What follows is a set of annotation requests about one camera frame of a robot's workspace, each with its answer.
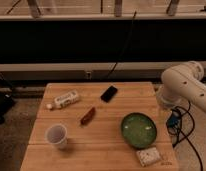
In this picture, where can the black object at left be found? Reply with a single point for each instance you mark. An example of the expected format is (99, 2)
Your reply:
(6, 101)

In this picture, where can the white speckled sponge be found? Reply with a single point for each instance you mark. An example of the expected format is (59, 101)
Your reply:
(148, 156)

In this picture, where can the black rectangular eraser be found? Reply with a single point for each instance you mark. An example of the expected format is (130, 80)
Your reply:
(109, 94)

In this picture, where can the white plastic bottle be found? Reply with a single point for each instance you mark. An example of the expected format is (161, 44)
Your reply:
(64, 100)

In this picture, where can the blue box on floor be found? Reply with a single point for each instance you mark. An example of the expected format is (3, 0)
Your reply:
(173, 120)

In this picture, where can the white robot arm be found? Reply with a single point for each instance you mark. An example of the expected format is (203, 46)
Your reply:
(182, 81)

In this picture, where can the brown red marker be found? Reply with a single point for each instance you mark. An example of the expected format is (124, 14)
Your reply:
(88, 116)

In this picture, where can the green round plate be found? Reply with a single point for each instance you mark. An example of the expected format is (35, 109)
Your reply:
(138, 130)

